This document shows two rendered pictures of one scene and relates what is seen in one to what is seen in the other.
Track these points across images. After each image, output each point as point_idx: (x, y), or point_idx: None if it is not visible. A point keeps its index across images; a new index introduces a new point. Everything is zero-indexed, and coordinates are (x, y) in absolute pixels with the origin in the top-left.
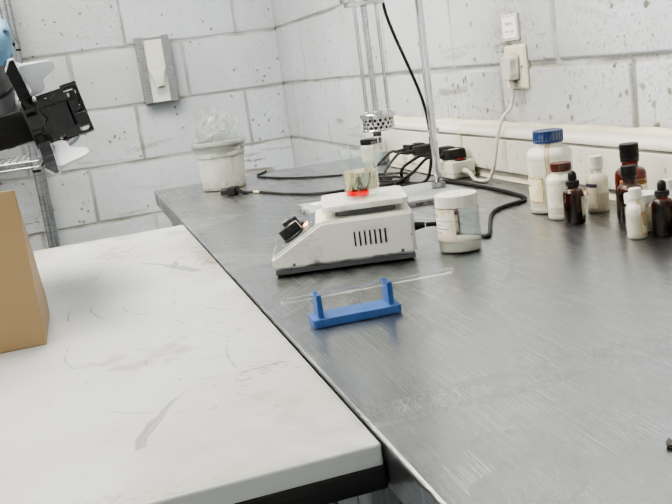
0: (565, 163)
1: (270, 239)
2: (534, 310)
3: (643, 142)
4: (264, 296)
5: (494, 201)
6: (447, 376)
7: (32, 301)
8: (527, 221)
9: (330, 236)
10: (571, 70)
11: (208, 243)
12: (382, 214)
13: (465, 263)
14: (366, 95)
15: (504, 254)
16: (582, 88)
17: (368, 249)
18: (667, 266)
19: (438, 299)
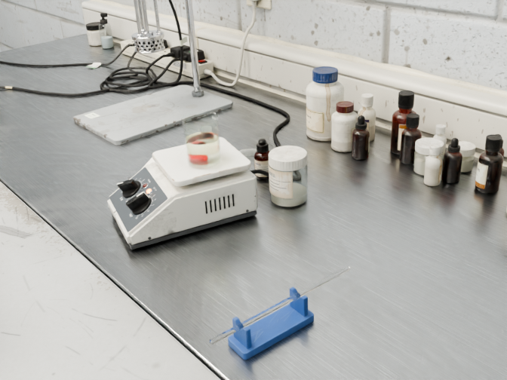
0: (351, 105)
1: (77, 175)
2: (440, 312)
3: (403, 84)
4: (141, 290)
5: (261, 117)
6: None
7: None
8: (315, 152)
9: (183, 208)
10: (319, 3)
11: (9, 180)
12: (230, 182)
13: (311, 224)
14: (139, 18)
15: (336, 209)
16: (330, 20)
17: (217, 214)
18: (493, 231)
19: (333, 293)
